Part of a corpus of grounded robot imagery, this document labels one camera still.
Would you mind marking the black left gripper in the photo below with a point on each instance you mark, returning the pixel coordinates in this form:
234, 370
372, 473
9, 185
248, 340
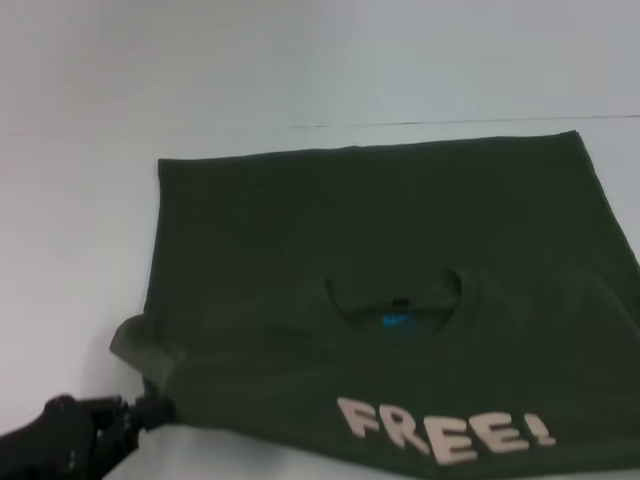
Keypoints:
65, 440

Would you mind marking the dark green shirt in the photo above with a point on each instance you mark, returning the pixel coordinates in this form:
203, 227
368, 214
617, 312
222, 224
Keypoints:
375, 240

